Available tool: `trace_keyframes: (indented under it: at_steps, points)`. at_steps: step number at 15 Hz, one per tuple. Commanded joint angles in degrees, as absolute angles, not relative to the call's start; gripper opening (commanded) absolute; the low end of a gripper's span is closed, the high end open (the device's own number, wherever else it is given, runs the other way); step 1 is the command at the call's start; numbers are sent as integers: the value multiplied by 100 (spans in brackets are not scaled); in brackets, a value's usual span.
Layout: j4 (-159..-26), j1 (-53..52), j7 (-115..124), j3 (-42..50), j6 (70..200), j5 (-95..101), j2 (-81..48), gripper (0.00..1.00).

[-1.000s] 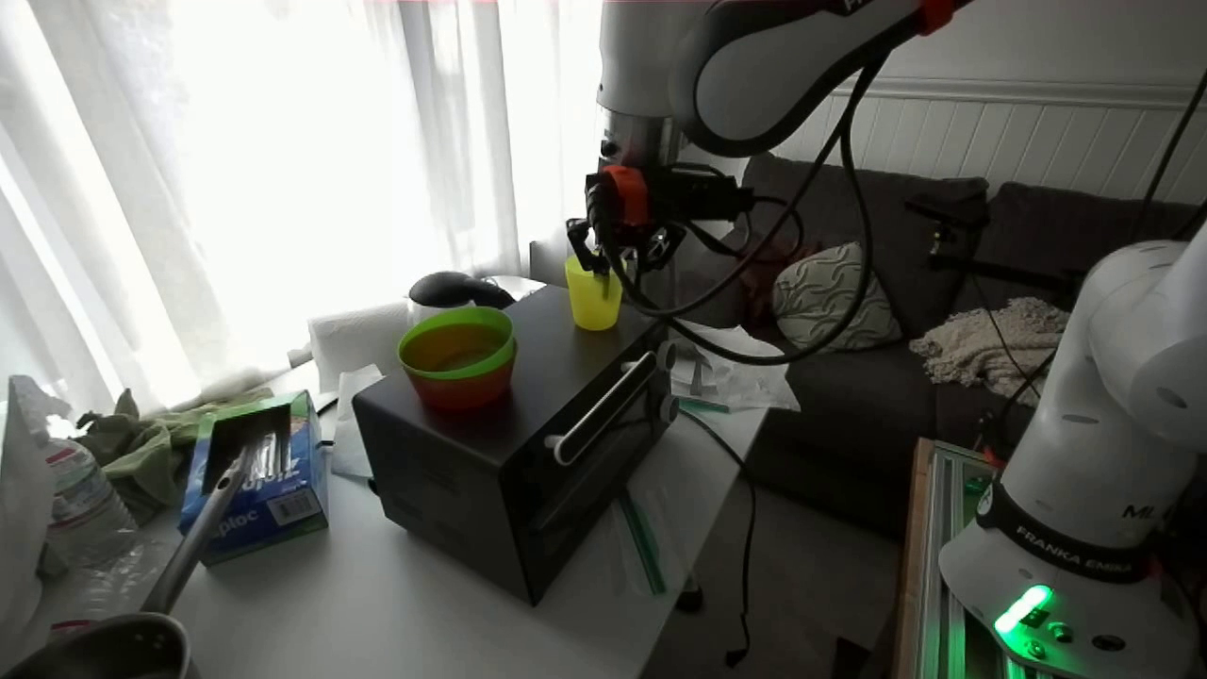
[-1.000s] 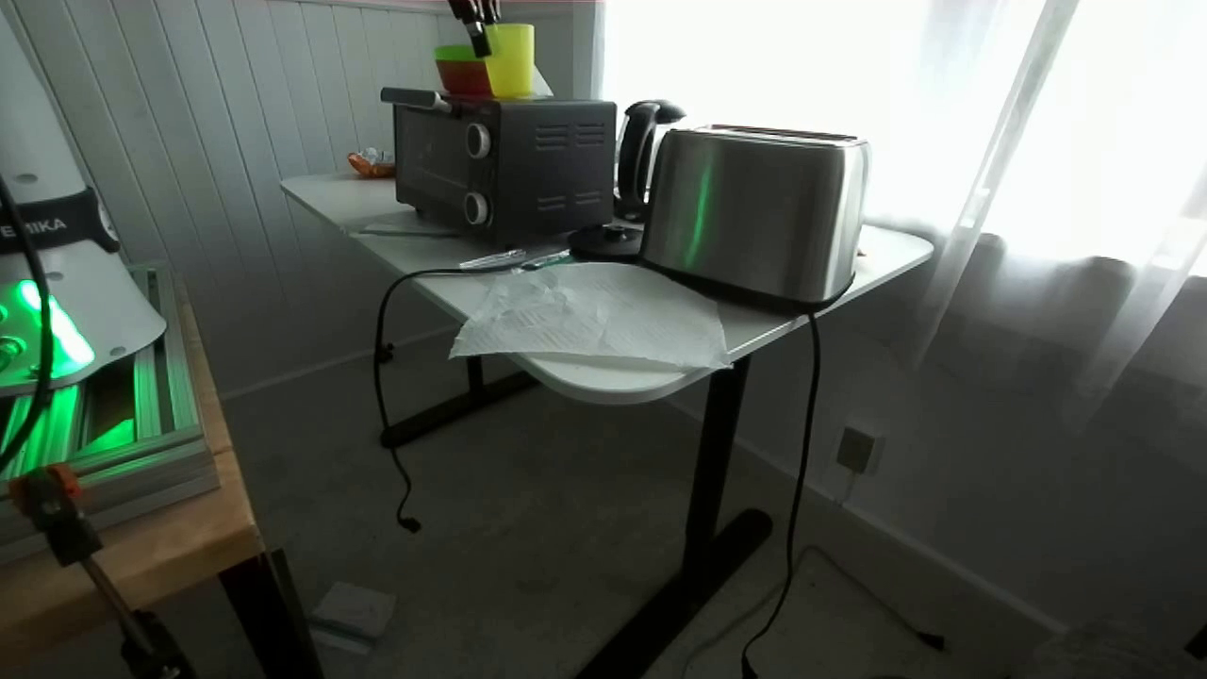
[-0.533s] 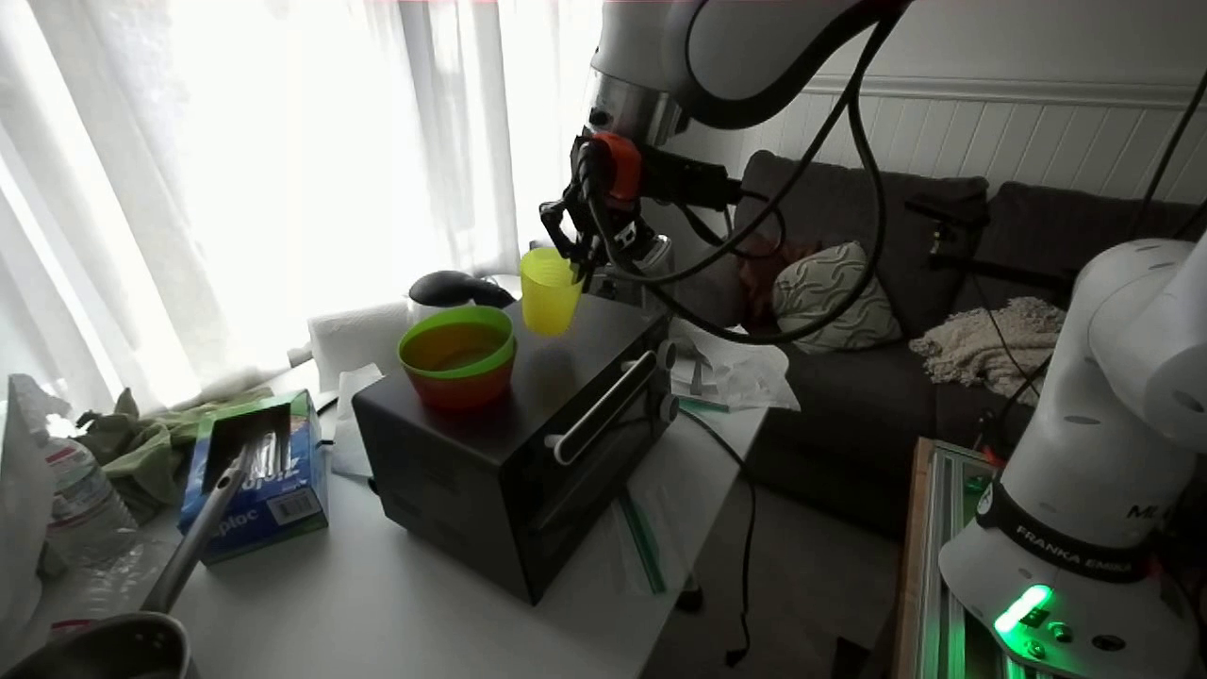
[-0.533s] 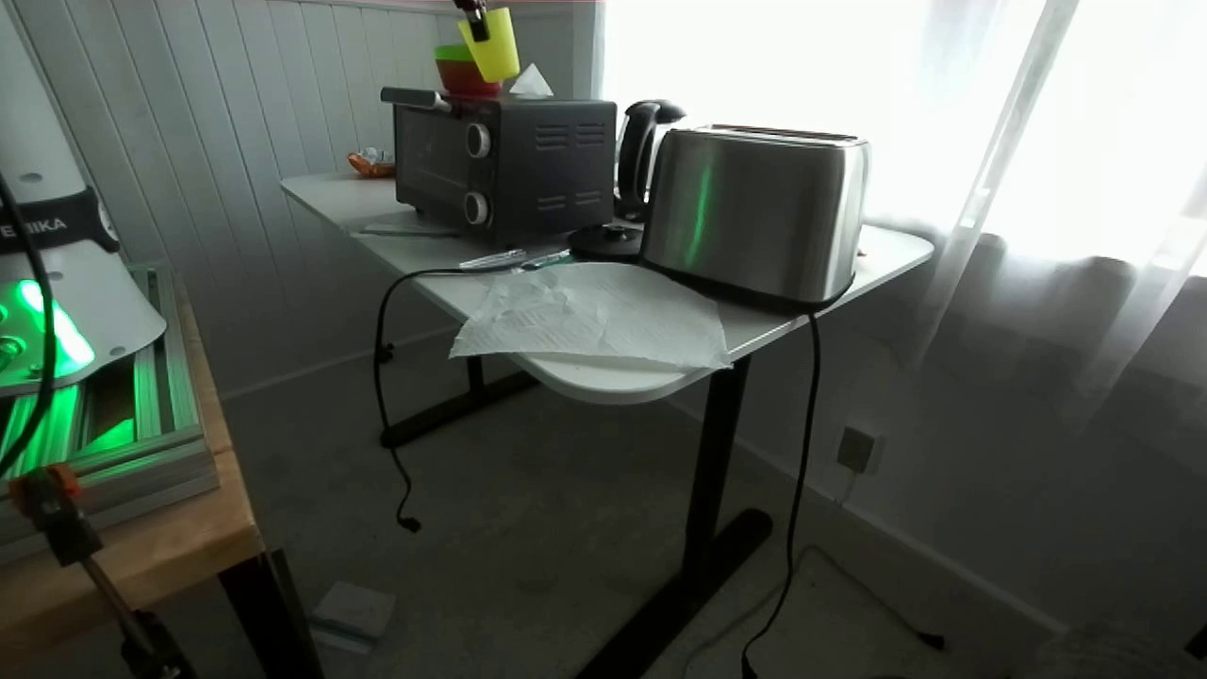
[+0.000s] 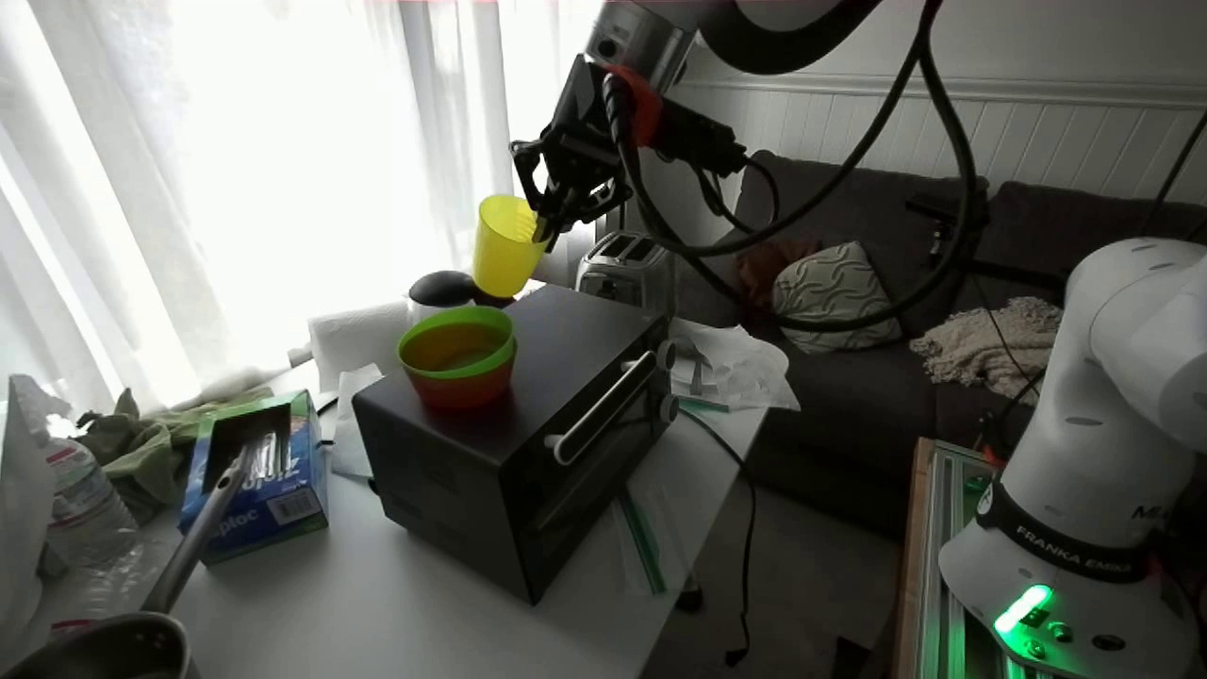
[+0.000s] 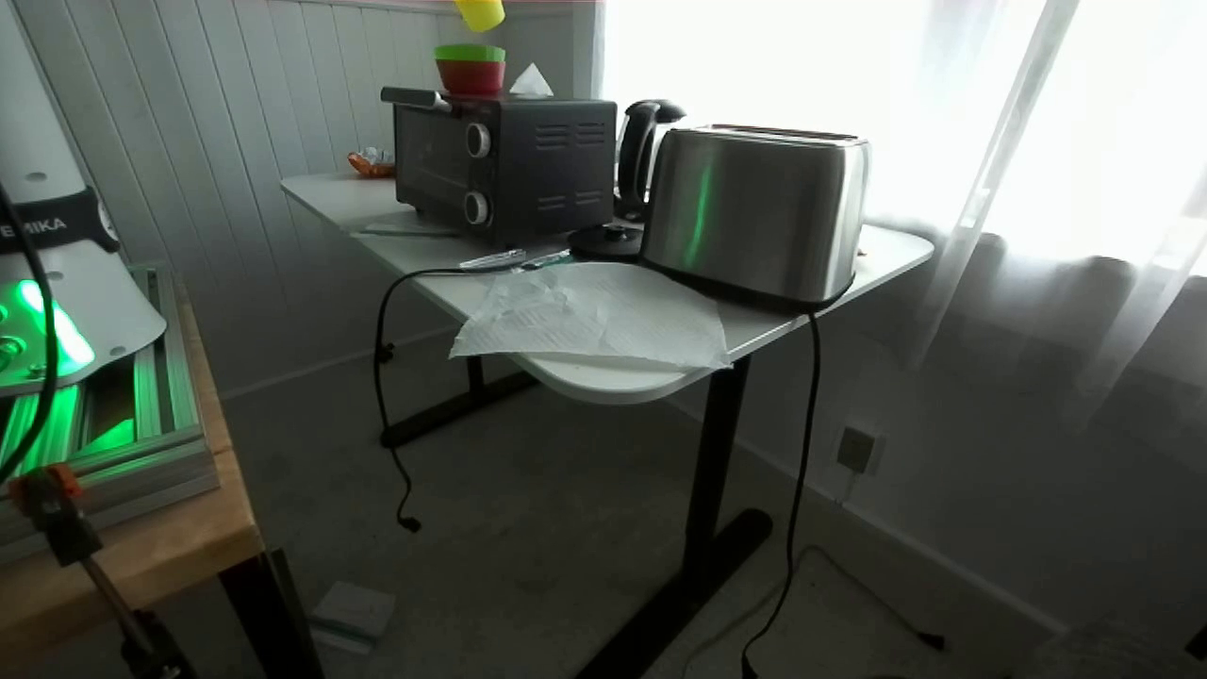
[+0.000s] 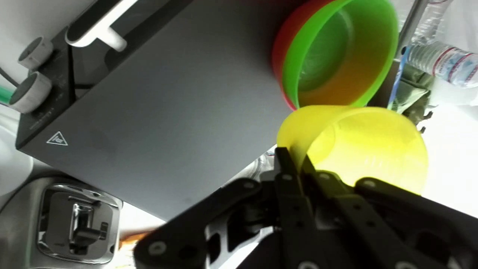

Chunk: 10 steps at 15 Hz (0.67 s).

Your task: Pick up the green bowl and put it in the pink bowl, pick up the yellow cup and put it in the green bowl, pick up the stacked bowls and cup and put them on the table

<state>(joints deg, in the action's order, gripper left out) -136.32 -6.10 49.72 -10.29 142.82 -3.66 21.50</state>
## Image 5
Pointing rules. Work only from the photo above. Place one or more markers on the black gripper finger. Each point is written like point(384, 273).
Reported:
point(535, 171)
point(586, 195)

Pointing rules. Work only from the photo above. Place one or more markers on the dark grey sofa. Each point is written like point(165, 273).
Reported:
point(853, 416)

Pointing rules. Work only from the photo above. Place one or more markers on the pink plastic bowl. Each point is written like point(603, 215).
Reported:
point(459, 395)

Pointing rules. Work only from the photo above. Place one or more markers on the green cloth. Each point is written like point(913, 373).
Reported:
point(139, 453)

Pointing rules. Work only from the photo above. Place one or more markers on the beige knitted blanket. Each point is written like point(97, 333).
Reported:
point(983, 344)

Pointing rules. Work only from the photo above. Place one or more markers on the black wrist camera orange mount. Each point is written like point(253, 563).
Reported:
point(700, 137)

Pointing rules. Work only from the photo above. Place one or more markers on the yellow plastic cup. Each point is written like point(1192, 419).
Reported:
point(505, 251)

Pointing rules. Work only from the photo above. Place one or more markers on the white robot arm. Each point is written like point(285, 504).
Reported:
point(1108, 416)

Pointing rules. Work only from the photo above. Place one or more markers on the black electric kettle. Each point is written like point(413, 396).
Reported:
point(443, 289)

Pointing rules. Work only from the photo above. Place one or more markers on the patterned grey pillow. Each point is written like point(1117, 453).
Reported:
point(837, 297)

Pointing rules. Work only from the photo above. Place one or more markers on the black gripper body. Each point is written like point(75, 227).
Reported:
point(591, 118)

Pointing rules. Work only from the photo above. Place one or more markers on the blue cardboard box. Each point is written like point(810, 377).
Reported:
point(285, 510)

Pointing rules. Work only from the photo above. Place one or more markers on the black toaster oven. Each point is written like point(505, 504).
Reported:
point(505, 475)

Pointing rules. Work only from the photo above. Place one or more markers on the white plastic bag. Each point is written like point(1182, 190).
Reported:
point(26, 504)

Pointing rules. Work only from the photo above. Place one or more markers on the aluminium rail frame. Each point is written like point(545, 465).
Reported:
point(959, 590)

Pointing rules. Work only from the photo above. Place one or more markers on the clear plastic bottle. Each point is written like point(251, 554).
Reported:
point(82, 495)

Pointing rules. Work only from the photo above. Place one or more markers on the wooden workbench top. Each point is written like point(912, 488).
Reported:
point(913, 567)

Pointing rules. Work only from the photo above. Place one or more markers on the silver toaster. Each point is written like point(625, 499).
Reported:
point(625, 269)

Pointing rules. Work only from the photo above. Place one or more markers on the white sheer curtain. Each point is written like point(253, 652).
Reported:
point(251, 151)

